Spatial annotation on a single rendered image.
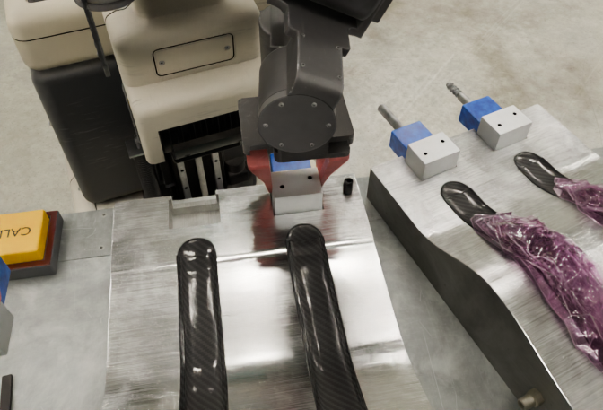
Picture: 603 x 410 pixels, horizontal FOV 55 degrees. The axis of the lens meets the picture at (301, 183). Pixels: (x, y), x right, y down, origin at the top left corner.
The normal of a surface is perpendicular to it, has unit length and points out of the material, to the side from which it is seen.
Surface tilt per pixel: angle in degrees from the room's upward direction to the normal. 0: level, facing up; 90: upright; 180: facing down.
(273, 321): 3
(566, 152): 0
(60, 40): 90
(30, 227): 0
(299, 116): 90
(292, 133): 90
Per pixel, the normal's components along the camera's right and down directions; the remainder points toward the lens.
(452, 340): 0.00, -0.65
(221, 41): 0.37, 0.78
